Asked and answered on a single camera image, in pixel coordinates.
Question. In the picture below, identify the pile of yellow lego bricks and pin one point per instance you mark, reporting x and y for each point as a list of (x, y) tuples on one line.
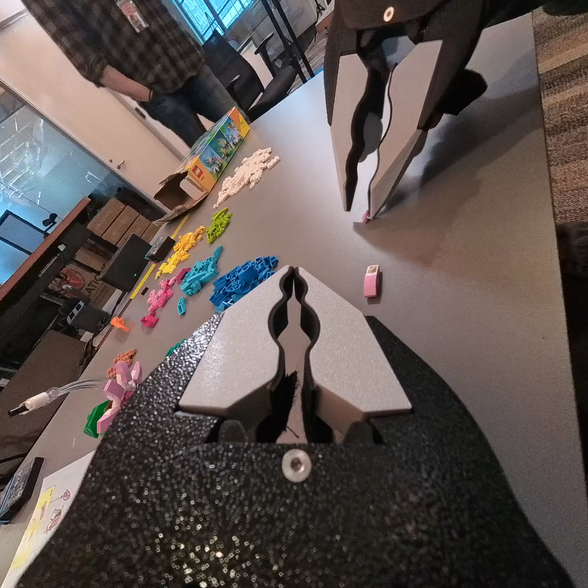
[(181, 250)]

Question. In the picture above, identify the pile of blue lego bricks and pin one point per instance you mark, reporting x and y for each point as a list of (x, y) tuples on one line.
[(239, 285)]

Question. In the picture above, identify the pile of magenta lego bricks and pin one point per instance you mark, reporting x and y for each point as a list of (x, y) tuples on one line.
[(163, 294)]

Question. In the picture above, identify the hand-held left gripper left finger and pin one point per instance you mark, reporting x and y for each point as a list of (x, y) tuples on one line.
[(234, 363)]

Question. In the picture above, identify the black office chair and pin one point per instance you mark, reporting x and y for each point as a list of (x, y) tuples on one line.
[(239, 73)]

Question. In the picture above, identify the pink lego flower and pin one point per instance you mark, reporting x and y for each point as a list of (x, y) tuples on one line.
[(120, 390)]

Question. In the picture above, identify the wooden sideboard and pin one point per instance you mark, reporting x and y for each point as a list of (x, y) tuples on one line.
[(41, 248)]

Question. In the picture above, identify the pile of brown lego bricks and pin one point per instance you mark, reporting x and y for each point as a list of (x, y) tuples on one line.
[(123, 357)]

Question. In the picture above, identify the stack of cardboard boxes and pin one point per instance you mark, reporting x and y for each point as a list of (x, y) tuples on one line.
[(121, 220)]

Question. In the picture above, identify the colourful lego set box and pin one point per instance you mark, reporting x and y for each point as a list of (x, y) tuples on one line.
[(220, 142)]

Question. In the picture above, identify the single turquoise lego brick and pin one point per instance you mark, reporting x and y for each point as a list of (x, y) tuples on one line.
[(182, 306)]

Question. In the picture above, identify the lego instruction sheet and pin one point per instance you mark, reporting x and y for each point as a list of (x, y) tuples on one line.
[(46, 514)]

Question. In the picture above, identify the yellow tape strip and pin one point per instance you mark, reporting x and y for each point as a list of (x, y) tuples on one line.
[(140, 282)]

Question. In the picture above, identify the pile of lime lego bricks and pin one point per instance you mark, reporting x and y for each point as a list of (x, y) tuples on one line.
[(218, 226)]

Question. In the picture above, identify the pile of white lego bricks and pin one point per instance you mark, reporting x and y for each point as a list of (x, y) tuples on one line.
[(243, 177)]

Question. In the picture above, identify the pile of turquoise lego bricks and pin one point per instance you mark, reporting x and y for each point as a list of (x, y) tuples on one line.
[(202, 273)]

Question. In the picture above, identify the orange lego brick separator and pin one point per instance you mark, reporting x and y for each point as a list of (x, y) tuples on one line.
[(119, 324)]

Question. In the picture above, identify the black box device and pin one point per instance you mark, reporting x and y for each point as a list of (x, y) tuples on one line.
[(124, 262)]

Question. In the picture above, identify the green lego pieces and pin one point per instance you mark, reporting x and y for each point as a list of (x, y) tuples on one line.
[(94, 420)]

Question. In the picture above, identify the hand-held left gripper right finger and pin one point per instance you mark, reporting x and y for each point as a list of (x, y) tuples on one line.
[(353, 367)]

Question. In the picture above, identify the light pink lego slope brick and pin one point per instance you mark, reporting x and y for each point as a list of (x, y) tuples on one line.
[(372, 284)]

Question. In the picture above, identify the small black box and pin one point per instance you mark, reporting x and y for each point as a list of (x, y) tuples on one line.
[(160, 248)]

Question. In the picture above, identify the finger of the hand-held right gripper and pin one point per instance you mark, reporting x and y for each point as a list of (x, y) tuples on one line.
[(344, 115), (409, 101)]

